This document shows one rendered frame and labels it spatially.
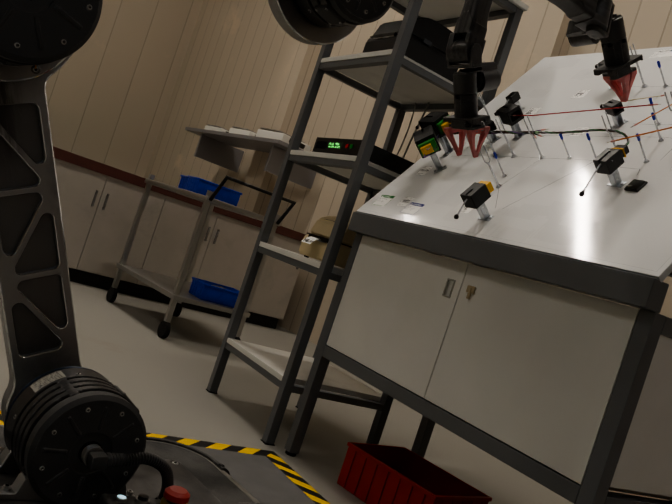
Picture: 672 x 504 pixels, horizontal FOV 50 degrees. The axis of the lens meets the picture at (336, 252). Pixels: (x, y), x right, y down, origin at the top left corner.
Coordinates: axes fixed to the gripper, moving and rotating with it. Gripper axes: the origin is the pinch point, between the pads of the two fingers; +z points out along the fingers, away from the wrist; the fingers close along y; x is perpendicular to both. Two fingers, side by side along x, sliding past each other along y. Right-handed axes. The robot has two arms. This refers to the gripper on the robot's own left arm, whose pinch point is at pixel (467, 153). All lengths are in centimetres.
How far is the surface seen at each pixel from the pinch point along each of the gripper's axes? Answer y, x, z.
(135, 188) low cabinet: 332, -37, 60
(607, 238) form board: -32.0, -11.9, 19.2
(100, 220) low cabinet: 332, -10, 76
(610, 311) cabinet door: -40, -1, 32
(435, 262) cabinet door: 21.4, -7.9, 35.8
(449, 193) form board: 32.2, -25.6, 20.1
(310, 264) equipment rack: 82, -4, 49
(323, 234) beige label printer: 88, -15, 41
